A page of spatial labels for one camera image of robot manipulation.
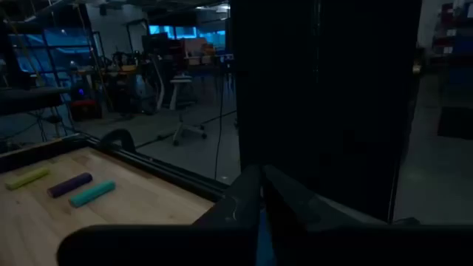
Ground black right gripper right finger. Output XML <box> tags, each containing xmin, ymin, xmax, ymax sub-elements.
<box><xmin>262</xmin><ymin>165</ymin><xmax>473</xmax><ymax>266</ymax></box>

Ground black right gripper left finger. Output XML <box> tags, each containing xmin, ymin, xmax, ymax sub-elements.
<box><xmin>56</xmin><ymin>165</ymin><xmax>264</xmax><ymax>266</ymax></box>

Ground teal block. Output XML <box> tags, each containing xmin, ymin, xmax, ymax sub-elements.
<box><xmin>69</xmin><ymin>180</ymin><xmax>117</xmax><ymax>208</ymax></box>

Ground purple block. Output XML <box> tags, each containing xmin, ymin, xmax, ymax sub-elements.
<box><xmin>47</xmin><ymin>171</ymin><xmax>93</xmax><ymax>199</ymax></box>

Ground lime green block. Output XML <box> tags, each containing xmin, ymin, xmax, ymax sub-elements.
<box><xmin>4</xmin><ymin>166</ymin><xmax>51</xmax><ymax>191</ymax></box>

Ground blue plastic bin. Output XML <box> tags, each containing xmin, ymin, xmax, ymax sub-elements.
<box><xmin>257</xmin><ymin>208</ymin><xmax>277</xmax><ymax>266</ymax></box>

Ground black folding partition screen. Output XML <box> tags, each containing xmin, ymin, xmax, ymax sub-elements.
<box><xmin>228</xmin><ymin>0</ymin><xmax>423</xmax><ymax>222</ymax></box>

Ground white office chair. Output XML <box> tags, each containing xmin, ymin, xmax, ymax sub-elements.
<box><xmin>169</xmin><ymin>73</ymin><xmax>208</xmax><ymax>147</ymax></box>

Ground black floor mat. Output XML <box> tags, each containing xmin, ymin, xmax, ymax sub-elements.
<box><xmin>438</xmin><ymin>106</ymin><xmax>473</xmax><ymax>140</ymax></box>

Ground storage shelf with bins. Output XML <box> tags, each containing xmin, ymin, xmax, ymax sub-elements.
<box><xmin>430</xmin><ymin>0</ymin><xmax>473</xmax><ymax>89</ymax></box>

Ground black side desk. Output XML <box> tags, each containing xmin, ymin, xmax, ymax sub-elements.
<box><xmin>0</xmin><ymin>86</ymin><xmax>72</xmax><ymax>116</ymax></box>

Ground black aluminium table frame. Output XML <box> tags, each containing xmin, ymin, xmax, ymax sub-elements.
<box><xmin>0</xmin><ymin>134</ymin><xmax>232</xmax><ymax>203</ymax></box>

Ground black hanging cable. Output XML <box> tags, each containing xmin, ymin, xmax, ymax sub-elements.
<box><xmin>213</xmin><ymin>62</ymin><xmax>227</xmax><ymax>181</ymax></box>

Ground black frame clamp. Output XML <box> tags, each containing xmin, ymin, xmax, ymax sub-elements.
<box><xmin>99</xmin><ymin>128</ymin><xmax>137</xmax><ymax>154</ymax></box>

